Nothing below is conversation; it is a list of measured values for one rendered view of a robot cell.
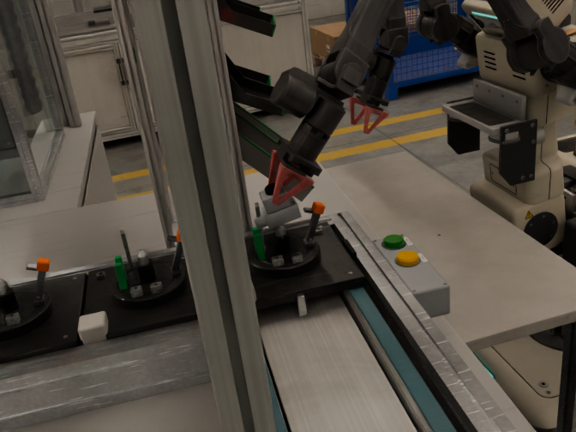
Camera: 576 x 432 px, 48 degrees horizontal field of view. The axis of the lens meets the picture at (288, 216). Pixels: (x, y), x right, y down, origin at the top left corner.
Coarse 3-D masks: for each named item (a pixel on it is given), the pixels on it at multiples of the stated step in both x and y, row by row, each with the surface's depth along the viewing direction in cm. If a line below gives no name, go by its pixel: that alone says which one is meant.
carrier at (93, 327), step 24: (120, 264) 113; (144, 264) 115; (168, 264) 122; (96, 288) 121; (120, 288) 115; (144, 288) 115; (168, 288) 114; (96, 312) 113; (120, 312) 112; (144, 312) 111; (168, 312) 110; (192, 312) 109; (96, 336) 106; (120, 336) 107
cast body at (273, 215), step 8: (272, 184) 116; (264, 192) 117; (272, 192) 115; (280, 192) 115; (264, 200) 114; (288, 200) 115; (264, 208) 118; (272, 208) 115; (280, 208) 116; (288, 208) 116; (296, 208) 116; (264, 216) 116; (272, 216) 116; (280, 216) 116; (288, 216) 116; (296, 216) 117; (256, 224) 118; (264, 224) 118; (272, 224) 116; (280, 224) 117
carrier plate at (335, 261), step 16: (320, 224) 134; (320, 240) 127; (336, 240) 127; (336, 256) 121; (320, 272) 116; (336, 272) 116; (352, 272) 115; (256, 288) 114; (272, 288) 113; (288, 288) 113; (304, 288) 112; (320, 288) 112; (336, 288) 113; (256, 304) 111; (272, 304) 111
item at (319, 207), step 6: (318, 204) 118; (306, 210) 118; (312, 210) 119; (318, 210) 118; (312, 216) 120; (318, 216) 119; (312, 222) 120; (312, 228) 120; (306, 234) 122; (312, 234) 121; (312, 240) 121
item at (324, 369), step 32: (352, 288) 115; (288, 320) 113; (320, 320) 112; (352, 320) 111; (384, 320) 105; (288, 352) 105; (320, 352) 104; (352, 352) 103; (384, 352) 98; (288, 384) 98; (320, 384) 97; (352, 384) 96; (384, 384) 96; (416, 384) 90; (288, 416) 92; (320, 416) 91; (352, 416) 91; (384, 416) 90; (416, 416) 89
